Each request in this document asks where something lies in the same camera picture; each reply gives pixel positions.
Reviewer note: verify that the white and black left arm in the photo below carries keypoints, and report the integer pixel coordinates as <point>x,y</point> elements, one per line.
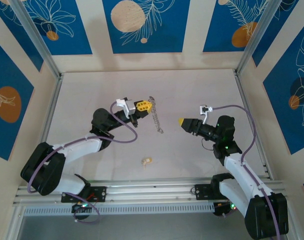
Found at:
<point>84,147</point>

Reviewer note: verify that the aluminium side rail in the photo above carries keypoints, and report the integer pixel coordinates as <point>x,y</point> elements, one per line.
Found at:
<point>249,112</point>
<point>50,117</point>

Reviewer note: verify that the aluminium frame post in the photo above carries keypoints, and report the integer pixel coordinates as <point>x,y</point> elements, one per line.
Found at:
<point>254,37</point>
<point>36,37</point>

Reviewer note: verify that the controller board with green light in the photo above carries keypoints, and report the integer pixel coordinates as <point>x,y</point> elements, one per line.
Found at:
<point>80,208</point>
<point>224,208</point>

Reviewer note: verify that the small gold key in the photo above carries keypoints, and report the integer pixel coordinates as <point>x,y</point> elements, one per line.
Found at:
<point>146,161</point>

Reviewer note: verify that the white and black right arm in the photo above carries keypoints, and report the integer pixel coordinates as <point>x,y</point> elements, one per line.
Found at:
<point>235,170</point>

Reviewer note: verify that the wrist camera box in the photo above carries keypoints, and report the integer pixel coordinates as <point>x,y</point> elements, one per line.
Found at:
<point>128,106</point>
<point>204,109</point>

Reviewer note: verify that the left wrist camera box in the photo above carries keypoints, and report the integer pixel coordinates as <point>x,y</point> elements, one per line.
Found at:
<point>128,106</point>

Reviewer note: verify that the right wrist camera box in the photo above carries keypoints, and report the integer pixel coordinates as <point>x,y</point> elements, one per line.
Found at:
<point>204,109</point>

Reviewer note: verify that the grey metal sheet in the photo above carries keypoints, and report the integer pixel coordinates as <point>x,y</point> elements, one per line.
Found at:
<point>151,228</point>

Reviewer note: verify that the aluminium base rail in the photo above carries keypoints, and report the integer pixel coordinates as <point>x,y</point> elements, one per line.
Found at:
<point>151,192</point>

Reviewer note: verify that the blue floral wall panel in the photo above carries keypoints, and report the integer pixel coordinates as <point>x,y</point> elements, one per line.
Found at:
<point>222,15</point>
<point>279,37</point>
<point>279,112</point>
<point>6,137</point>
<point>166,37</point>
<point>74,37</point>
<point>21,45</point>

